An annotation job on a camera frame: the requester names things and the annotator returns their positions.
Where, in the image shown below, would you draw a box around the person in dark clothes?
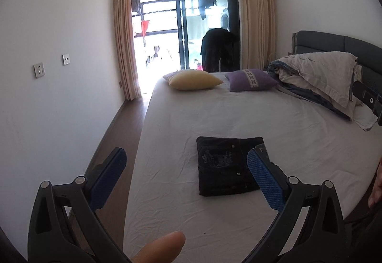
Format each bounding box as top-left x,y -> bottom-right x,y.
201,28 -> 240,72

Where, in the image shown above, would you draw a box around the left hand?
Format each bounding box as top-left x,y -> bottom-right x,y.
131,231 -> 186,263

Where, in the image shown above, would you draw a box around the black denim pants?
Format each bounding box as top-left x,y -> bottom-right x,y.
196,136 -> 264,197

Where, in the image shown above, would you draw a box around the beige curtain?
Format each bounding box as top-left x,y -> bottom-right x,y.
113,0 -> 141,100
242,0 -> 276,69

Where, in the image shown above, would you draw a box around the purple pillow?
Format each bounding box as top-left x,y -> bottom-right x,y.
225,69 -> 278,93

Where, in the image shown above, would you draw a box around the black sliding door frame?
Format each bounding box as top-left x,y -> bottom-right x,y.
132,0 -> 240,73

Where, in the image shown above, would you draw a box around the yellow pillow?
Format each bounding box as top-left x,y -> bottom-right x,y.
163,69 -> 223,91

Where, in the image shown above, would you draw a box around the dark grey headboard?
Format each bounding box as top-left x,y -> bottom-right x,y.
291,31 -> 382,93

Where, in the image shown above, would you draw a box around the white bed mattress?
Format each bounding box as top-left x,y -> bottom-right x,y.
123,74 -> 381,262

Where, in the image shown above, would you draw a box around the beige right curtain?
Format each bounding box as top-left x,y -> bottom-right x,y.
242,0 -> 276,69

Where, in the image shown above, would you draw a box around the beige left curtain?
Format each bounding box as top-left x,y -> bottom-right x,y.
113,0 -> 141,100

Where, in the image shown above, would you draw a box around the right hand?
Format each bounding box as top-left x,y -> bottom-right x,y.
368,160 -> 382,209

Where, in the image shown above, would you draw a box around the white wall socket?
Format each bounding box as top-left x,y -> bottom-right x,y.
33,62 -> 45,79

